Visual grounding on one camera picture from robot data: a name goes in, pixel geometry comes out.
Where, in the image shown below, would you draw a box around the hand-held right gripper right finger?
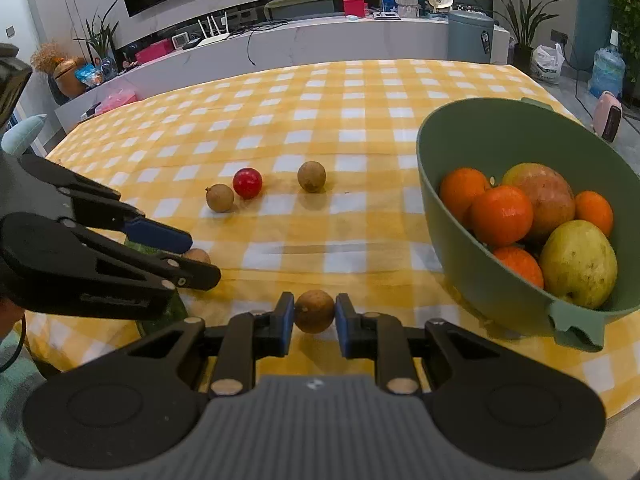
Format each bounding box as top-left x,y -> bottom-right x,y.
335,292 -> 506,396

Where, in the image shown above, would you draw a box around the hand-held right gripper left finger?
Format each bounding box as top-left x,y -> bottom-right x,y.
125,291 -> 296,397

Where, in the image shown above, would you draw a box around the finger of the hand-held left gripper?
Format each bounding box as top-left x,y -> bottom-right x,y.
20,155 -> 193,256
0,212 -> 222,322

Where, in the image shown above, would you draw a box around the green cucumber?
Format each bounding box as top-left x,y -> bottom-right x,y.
122,241 -> 201,343

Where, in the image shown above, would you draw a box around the orange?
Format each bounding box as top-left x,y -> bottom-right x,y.
574,191 -> 614,238
492,245 -> 545,289
469,185 -> 534,248
440,167 -> 492,226

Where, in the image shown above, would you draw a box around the green colander bowl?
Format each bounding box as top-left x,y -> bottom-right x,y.
416,96 -> 640,352

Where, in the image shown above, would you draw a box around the yellow-green round fruit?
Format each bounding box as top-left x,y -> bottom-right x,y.
501,162 -> 577,246

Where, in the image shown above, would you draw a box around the yellow-green pear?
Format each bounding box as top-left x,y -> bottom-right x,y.
539,219 -> 618,310

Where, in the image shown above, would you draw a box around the light blue cushion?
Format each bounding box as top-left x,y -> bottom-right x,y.
0,114 -> 48,157

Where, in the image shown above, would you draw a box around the red cherry tomato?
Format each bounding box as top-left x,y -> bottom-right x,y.
232,167 -> 263,199

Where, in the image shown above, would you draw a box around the brown round basket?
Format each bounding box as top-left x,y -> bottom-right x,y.
52,57 -> 88,98

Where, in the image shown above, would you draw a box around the dried flower bunch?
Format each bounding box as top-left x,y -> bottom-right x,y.
30,42 -> 63,76

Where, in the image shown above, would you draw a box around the blue snack bags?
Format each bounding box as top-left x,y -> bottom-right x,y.
75,57 -> 118,86

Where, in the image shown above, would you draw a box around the green leafy houseplant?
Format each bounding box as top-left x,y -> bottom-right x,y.
74,0 -> 122,61

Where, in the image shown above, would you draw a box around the magenta box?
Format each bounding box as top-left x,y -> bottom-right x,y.
135,38 -> 174,65

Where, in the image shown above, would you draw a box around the white router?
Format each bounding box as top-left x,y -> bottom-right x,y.
197,11 -> 231,47

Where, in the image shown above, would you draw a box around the yellow checkered tablecloth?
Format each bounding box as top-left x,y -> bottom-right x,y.
22,59 -> 640,421

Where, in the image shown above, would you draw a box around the teal fuzzy clothing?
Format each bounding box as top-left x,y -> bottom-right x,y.
0,327 -> 53,480

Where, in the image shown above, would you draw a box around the white low media console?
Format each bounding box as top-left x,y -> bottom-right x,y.
52,7 -> 511,133

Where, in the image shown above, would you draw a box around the blue-grey trash bin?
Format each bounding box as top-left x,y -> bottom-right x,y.
447,9 -> 496,64

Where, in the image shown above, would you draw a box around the white plastic bag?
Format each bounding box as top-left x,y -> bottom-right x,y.
530,43 -> 566,85

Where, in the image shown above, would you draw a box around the pink space heater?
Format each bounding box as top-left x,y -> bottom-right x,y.
591,91 -> 623,143

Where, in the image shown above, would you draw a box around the long-leaf potted plant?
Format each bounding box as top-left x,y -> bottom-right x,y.
480,0 -> 571,73

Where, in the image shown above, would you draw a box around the blue water jug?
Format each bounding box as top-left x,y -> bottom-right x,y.
589,30 -> 627,100

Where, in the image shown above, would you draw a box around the trailing pothos plant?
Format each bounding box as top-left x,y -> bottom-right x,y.
590,0 -> 640,86

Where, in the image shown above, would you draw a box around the black cable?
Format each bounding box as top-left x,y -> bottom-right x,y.
246,19 -> 292,67

